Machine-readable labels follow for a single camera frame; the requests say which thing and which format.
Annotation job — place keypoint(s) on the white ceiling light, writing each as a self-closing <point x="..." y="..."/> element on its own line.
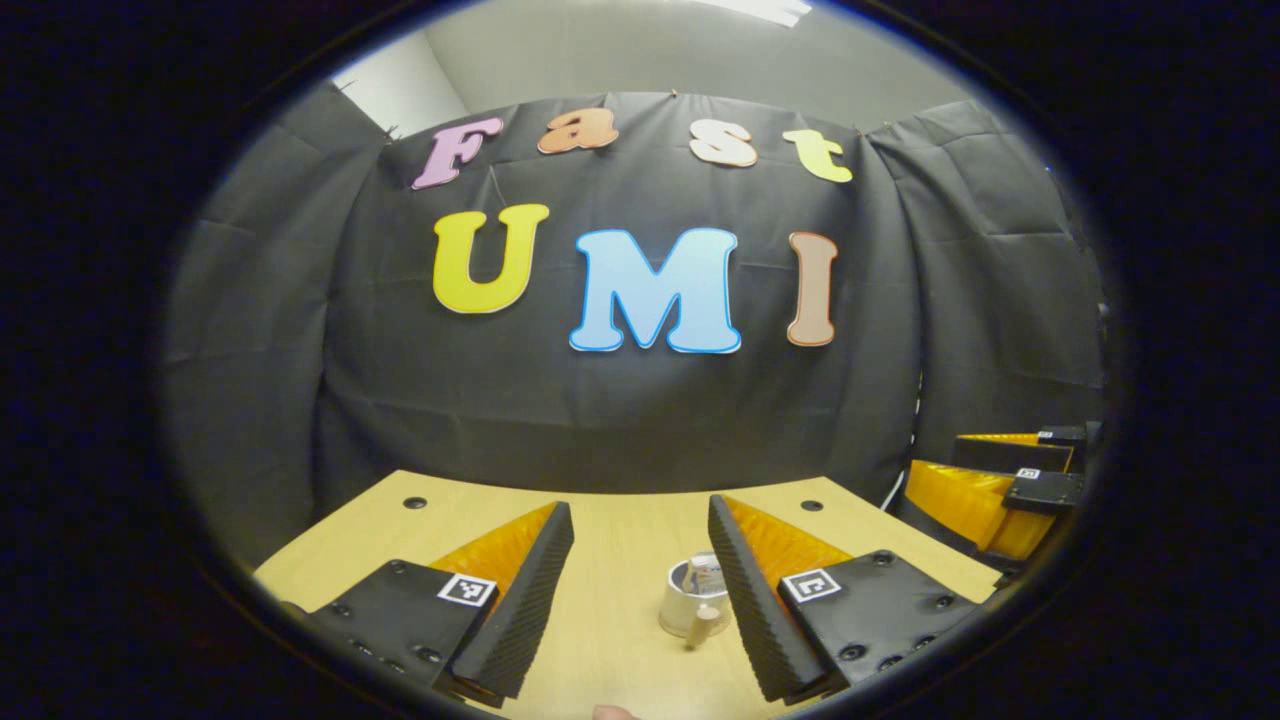
<point x="760" y="10"/>

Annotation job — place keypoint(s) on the black backdrop cloth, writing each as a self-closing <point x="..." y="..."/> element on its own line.
<point x="600" y="420"/>

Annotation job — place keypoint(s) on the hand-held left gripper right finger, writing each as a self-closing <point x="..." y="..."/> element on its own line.
<point x="750" y="610"/>

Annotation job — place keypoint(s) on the white toothpaste tube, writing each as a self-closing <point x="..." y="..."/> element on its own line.
<point x="712" y="575"/>

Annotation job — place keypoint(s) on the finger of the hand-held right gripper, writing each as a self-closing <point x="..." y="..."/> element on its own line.
<point x="1000" y="455"/>
<point x="960" y="500"/>

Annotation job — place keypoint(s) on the light wooden desktop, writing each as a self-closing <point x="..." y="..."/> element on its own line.
<point x="620" y="560"/>

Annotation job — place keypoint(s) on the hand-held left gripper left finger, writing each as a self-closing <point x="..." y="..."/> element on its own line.
<point x="530" y="610"/>

